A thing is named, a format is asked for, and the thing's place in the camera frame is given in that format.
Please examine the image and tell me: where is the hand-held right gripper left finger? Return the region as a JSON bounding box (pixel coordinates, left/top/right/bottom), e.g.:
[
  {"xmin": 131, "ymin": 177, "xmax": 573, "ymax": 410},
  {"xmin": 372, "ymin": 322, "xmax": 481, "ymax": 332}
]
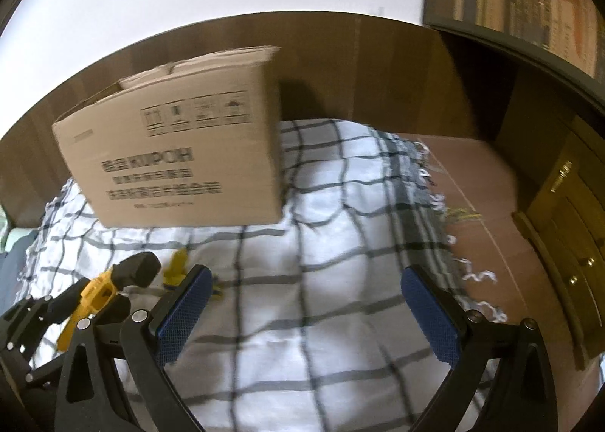
[{"xmin": 54, "ymin": 264, "xmax": 213, "ymax": 432}]

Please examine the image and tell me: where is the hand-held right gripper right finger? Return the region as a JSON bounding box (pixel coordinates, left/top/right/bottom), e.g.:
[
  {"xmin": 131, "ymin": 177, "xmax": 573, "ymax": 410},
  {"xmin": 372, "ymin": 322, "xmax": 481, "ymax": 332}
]
[{"xmin": 401, "ymin": 266, "xmax": 559, "ymax": 432}]

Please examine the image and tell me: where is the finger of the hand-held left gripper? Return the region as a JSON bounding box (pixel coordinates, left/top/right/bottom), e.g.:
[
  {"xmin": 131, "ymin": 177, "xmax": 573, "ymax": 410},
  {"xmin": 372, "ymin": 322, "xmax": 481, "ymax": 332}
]
[
  {"xmin": 92, "ymin": 294, "xmax": 132, "ymax": 326},
  {"xmin": 0, "ymin": 278, "xmax": 93, "ymax": 352}
]

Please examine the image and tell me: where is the yellow toy gun black grip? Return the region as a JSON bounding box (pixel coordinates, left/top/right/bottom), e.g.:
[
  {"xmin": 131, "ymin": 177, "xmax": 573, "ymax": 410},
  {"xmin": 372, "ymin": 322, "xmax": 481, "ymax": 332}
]
[{"xmin": 57, "ymin": 252, "xmax": 162, "ymax": 352}]

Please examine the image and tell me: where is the brown cardboard box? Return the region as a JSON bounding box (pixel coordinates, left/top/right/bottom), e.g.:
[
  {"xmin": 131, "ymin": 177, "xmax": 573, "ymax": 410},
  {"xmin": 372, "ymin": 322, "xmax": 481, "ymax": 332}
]
[{"xmin": 51, "ymin": 45, "xmax": 284, "ymax": 228}]

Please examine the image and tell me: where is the yellow-green plastic toy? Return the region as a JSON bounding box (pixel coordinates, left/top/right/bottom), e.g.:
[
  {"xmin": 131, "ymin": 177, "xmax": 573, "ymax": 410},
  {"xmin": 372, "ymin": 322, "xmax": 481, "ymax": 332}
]
[{"xmin": 161, "ymin": 250, "xmax": 225, "ymax": 300}]

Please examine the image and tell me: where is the blue-grey cloth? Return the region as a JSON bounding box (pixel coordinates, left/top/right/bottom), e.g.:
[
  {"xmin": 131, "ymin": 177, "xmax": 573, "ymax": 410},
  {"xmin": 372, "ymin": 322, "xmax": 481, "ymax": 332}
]
[{"xmin": 0, "ymin": 236, "xmax": 41, "ymax": 314}]

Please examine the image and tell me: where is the light green cloth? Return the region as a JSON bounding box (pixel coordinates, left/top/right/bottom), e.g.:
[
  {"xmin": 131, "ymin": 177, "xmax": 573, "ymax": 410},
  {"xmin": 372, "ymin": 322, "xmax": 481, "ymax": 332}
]
[{"xmin": 0, "ymin": 224, "xmax": 34, "ymax": 244}]

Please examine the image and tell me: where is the brown cardboard sheet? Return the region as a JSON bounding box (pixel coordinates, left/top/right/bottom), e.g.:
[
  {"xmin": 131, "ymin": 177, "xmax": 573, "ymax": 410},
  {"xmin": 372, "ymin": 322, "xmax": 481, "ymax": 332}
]
[{"xmin": 392, "ymin": 132, "xmax": 603, "ymax": 432}]

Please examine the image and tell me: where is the plaid black white blanket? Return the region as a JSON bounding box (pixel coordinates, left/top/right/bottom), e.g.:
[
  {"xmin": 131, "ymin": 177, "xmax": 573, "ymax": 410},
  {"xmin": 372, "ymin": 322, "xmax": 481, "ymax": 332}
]
[{"xmin": 26, "ymin": 117, "xmax": 509, "ymax": 432}]

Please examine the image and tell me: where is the wooden cabinet with brass knobs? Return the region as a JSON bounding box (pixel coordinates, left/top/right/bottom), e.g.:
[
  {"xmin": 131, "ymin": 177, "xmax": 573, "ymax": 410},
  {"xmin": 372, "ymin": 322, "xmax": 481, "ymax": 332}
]
[{"xmin": 513, "ymin": 129, "xmax": 605, "ymax": 371}]

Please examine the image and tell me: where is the dark bookshelf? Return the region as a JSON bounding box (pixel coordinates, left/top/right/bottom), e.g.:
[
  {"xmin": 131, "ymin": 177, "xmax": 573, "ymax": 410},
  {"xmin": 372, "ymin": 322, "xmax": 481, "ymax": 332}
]
[{"xmin": 420, "ymin": 0, "xmax": 605, "ymax": 130}]

